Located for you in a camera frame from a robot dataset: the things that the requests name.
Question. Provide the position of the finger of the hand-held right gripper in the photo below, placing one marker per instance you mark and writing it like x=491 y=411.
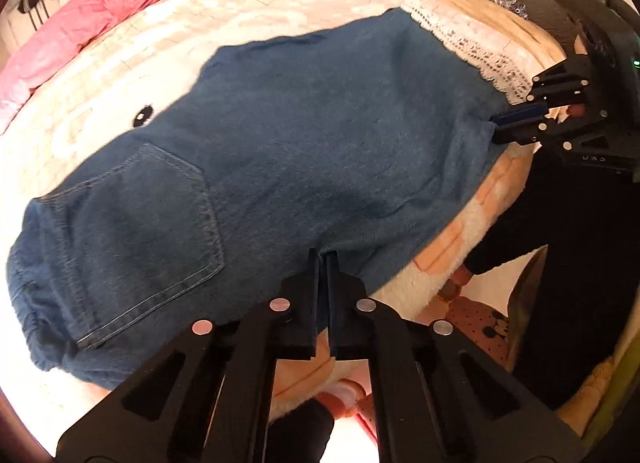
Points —
x=520 y=132
x=520 y=113

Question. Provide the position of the orange bear print blanket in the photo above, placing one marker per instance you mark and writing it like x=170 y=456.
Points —
x=150 y=53

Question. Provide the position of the blue denim pants lace hem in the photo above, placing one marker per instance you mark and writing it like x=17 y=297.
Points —
x=300 y=143

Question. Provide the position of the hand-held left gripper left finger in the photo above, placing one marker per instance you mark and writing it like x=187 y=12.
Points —
x=309 y=303

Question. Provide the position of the cartoon mouse print mat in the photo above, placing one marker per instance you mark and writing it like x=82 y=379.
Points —
x=482 y=328

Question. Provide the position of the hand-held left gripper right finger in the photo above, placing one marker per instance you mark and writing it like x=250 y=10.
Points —
x=335 y=303

